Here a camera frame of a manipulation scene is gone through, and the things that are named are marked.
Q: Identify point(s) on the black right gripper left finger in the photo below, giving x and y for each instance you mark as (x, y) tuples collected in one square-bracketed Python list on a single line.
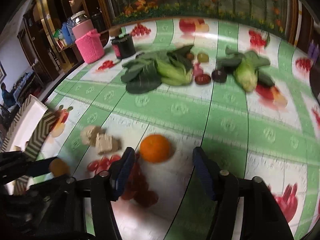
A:
[(119, 173)]

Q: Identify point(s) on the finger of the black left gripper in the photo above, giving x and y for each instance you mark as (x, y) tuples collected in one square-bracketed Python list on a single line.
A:
[(15, 161), (37, 168)]

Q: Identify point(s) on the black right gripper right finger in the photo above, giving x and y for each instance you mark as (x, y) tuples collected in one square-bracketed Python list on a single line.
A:
[(217, 183)]

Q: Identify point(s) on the red grape tomato bunch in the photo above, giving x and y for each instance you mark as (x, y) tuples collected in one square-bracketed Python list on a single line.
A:
[(136, 187)]

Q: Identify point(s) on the beige tofu block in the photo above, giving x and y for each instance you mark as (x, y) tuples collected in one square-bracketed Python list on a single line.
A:
[(105, 144), (89, 134)]

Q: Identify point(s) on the white striped-rim box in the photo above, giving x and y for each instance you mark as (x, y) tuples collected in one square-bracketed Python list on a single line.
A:
[(30, 128)]

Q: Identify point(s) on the small orange on table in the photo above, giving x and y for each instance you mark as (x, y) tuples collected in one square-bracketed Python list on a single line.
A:
[(155, 148)]

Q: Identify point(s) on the seated person in blue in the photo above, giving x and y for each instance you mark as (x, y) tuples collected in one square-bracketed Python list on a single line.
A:
[(8, 97)]

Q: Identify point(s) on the left bok choy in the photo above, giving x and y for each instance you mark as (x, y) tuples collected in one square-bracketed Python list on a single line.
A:
[(150, 70)]

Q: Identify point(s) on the bok choy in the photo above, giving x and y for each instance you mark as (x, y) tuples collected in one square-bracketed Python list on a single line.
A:
[(150, 70), (245, 68)]

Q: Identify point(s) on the dark red date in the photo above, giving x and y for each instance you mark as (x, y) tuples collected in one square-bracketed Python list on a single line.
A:
[(203, 79)]

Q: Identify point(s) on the dark plum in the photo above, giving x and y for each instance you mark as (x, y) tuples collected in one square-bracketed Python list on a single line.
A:
[(219, 76)]

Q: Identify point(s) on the wooden cabinet counter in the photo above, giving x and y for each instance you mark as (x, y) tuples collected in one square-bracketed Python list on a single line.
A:
[(70, 55)]

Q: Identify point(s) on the right bok choy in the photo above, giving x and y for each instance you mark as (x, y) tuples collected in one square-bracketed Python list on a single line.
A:
[(245, 68)]

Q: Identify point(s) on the black pink-label jar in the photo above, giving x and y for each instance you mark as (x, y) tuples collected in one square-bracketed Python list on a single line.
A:
[(123, 46)]

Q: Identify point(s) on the pink knit-sleeved jar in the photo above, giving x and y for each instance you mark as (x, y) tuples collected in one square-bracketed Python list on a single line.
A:
[(87, 38)]

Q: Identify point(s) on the green grape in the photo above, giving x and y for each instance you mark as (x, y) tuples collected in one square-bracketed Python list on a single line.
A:
[(202, 58)]

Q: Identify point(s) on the blue water jug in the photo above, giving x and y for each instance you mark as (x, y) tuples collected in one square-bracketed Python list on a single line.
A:
[(66, 34)]

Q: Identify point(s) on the purple bottles on shelf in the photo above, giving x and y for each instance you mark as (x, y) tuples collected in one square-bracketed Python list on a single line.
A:
[(313, 51)]

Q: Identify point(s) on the framed wall painting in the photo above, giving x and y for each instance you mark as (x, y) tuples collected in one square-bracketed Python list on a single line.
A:
[(2, 73)]

